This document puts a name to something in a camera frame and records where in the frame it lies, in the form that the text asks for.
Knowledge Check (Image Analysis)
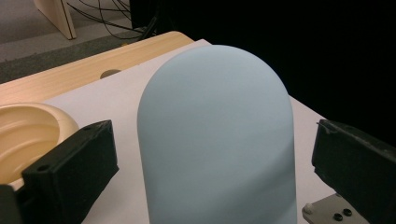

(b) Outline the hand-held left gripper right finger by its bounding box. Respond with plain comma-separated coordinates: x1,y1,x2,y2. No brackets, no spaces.
311,119,396,224

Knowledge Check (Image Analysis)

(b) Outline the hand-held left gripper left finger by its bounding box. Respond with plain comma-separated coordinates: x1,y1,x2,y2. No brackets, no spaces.
21,119,120,224

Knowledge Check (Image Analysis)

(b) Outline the cream ribbed holder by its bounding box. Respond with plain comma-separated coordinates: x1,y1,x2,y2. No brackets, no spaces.
0,102,80,190

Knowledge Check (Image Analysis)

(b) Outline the light blue hairbrush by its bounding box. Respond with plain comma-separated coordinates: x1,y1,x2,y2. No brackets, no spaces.
136,44,298,224

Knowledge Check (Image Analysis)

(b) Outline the black curtain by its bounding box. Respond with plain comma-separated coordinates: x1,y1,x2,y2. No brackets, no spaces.
130,0,396,147

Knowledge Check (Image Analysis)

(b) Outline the black floor cables bundle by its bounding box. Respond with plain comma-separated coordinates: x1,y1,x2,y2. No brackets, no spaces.
66,0,158,41

